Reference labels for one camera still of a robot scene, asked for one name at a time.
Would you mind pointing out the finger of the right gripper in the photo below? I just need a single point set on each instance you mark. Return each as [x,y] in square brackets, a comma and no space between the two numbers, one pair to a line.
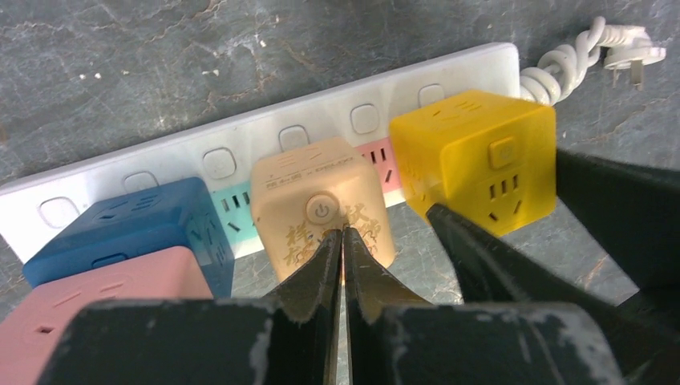
[632,211]
[642,332]

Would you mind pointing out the beige cube socket adapter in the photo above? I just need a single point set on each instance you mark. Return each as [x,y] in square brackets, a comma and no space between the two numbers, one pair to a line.
[299,196]

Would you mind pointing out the white multicolour power strip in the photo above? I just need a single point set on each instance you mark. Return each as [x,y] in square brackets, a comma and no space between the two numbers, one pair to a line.
[34,209]

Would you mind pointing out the blue cube socket adapter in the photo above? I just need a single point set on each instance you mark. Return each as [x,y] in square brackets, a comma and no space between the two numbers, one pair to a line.
[180,213]

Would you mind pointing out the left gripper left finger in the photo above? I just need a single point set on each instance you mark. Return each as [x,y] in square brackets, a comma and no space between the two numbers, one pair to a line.
[288,336]

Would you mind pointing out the yellow cube socket adapter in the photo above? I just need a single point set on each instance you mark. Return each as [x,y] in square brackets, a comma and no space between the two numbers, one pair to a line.
[488,157]

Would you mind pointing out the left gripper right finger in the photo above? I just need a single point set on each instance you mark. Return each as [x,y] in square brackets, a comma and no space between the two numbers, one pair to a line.
[397,337]

